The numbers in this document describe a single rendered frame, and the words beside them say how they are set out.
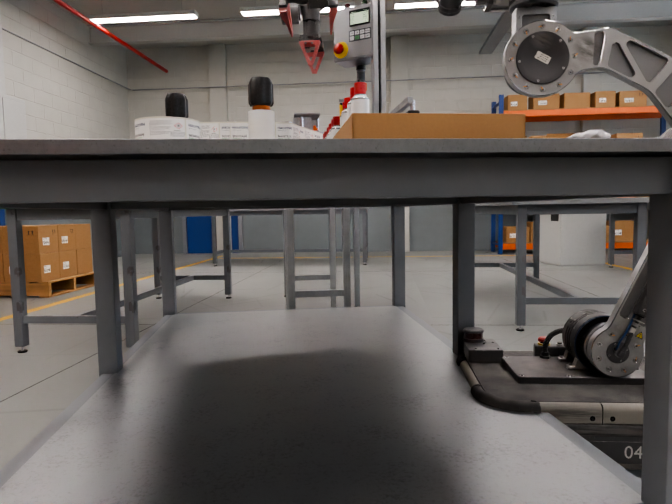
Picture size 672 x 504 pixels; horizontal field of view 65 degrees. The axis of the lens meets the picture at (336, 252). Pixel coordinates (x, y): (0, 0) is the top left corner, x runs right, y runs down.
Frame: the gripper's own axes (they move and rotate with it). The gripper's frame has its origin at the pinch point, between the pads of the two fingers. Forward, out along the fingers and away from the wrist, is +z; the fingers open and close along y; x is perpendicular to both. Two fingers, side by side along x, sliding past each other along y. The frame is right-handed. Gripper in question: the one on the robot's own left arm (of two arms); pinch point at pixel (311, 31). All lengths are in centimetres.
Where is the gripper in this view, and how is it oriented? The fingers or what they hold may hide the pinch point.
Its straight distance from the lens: 142.5
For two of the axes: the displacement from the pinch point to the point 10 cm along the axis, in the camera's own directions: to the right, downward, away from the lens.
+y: -10.0, 0.3, 0.7
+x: -0.3, 6.9, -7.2
